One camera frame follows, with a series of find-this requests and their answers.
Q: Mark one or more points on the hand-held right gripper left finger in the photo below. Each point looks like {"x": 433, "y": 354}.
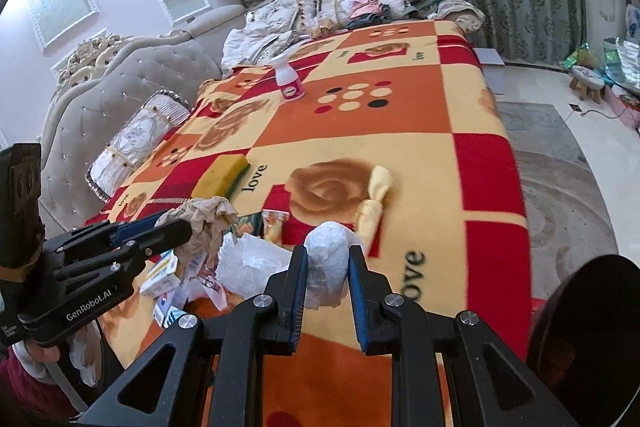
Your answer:
{"x": 298, "y": 292}

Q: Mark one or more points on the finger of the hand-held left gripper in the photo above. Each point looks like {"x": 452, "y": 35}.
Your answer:
{"x": 142, "y": 227}
{"x": 160, "y": 237}

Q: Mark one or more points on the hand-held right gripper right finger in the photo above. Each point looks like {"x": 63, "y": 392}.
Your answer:
{"x": 358, "y": 302}

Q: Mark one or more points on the white tissue ball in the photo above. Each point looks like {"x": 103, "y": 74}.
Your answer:
{"x": 327, "y": 267}

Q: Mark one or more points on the black round bin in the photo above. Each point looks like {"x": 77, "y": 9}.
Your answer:
{"x": 585, "y": 337}

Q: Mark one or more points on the person's left forearm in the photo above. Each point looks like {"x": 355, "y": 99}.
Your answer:
{"x": 17, "y": 394}

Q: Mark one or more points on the person's left hand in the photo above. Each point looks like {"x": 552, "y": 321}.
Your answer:
{"x": 45, "y": 353}

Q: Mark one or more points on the crumpled beige paper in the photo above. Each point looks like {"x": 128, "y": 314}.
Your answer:
{"x": 205, "y": 217}

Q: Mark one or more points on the crumpled white plastic bag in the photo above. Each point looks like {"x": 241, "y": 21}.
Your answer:
{"x": 250, "y": 267}

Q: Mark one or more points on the red white wrapper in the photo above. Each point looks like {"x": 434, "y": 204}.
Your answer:
{"x": 210, "y": 283}

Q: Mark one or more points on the orange snack packet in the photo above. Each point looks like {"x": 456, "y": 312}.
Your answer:
{"x": 274, "y": 226}

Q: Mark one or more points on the small blue striped box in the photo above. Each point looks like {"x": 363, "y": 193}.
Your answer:
{"x": 167, "y": 314}

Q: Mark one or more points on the green snack packet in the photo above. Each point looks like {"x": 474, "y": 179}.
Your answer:
{"x": 246, "y": 226}

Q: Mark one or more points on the yellow green sponge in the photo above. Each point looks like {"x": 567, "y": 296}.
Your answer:
{"x": 220, "y": 177}

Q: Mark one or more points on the pale floral bolster cushion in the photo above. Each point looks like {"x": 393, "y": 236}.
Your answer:
{"x": 132, "y": 142}

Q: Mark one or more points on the cream candy-shaped wrapper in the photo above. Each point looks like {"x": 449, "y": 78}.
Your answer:
{"x": 375, "y": 202}

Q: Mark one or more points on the grey tufted sofa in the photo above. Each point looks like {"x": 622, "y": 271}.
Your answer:
{"x": 100, "y": 82}

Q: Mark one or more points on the printed orange red blanket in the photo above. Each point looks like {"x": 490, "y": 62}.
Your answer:
{"x": 380, "y": 142}

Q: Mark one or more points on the white pink spray bottle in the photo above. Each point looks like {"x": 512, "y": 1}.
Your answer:
{"x": 287, "y": 79}

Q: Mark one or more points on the white folded quilt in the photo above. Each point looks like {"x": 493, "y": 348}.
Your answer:
{"x": 255, "y": 44}

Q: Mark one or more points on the grey patterned rug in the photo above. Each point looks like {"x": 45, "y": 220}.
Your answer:
{"x": 550, "y": 187}

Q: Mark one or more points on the cream embroidered cushion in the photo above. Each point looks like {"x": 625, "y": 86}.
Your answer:
{"x": 285, "y": 9}

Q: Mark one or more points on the white cardboard box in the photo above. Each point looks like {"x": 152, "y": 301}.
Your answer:
{"x": 487, "y": 57}

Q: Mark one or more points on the pile of folded clothes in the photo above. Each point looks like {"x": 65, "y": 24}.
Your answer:
{"x": 370, "y": 11}

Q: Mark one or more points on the striped frilled cushion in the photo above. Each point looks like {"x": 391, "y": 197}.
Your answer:
{"x": 340, "y": 4}

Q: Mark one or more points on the small round wooden stool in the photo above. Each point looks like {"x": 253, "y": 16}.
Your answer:
{"x": 587, "y": 79}

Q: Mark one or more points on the green plastic bag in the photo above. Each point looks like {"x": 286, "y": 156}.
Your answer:
{"x": 576, "y": 57}

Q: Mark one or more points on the pink basin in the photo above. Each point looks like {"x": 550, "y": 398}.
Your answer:
{"x": 627, "y": 113}

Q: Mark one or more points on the silver foil bag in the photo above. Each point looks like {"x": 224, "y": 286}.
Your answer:
{"x": 625, "y": 57}

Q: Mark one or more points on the blue white bag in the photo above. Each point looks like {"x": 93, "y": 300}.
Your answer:
{"x": 633, "y": 19}

